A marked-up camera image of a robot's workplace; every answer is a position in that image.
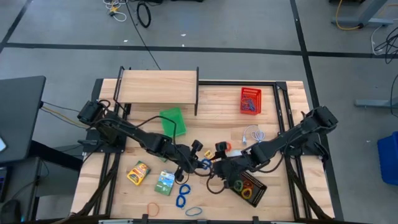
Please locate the red plastic basket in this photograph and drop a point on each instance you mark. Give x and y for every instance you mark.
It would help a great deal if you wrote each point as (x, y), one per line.
(255, 91)

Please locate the orange coil wristband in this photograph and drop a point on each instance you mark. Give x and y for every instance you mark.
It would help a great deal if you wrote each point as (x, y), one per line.
(229, 146)

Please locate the wooden shelf riser black frame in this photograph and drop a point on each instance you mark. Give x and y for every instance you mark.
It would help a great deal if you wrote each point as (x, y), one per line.
(157, 87)

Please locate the light blue silicone wristband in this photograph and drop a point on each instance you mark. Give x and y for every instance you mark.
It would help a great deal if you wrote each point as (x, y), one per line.
(186, 212)

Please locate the black mesh tray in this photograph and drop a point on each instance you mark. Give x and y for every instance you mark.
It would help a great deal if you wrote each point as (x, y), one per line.
(260, 189)

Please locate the black table frame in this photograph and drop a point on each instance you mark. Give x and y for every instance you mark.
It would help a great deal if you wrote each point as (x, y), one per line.
(236, 82)

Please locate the desk with grey legs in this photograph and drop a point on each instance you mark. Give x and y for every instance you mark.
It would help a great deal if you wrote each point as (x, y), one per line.
(367, 21)

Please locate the black desk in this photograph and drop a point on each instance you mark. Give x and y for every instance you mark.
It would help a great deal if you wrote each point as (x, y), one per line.
(18, 118)

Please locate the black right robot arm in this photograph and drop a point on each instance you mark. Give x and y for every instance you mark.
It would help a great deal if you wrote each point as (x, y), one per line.
(289, 137)

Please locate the yellow crayon box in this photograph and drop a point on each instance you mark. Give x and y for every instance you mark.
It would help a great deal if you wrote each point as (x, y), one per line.
(138, 173)

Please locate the green plastic basket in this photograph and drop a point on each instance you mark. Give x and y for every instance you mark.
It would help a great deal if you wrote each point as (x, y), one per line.
(168, 119)

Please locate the green coil wristband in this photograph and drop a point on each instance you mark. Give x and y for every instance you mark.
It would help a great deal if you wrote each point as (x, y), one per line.
(234, 185)

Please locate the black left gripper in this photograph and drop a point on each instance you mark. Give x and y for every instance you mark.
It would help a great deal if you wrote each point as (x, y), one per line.
(191, 161)

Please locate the black computer mouse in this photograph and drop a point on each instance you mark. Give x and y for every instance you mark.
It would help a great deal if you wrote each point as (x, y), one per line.
(9, 213)

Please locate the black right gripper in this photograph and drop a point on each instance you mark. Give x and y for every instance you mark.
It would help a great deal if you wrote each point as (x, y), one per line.
(230, 169)

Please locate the orange silicone wristband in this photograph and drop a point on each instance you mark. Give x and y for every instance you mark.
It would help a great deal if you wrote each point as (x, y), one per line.
(148, 210)

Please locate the blue bin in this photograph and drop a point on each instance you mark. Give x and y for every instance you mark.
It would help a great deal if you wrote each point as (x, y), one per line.
(388, 158)

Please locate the grey desk foot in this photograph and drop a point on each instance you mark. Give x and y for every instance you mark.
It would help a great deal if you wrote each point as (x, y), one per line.
(373, 103)

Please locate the yellow coil wristband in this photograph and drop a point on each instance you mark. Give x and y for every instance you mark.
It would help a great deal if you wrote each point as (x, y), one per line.
(243, 193)

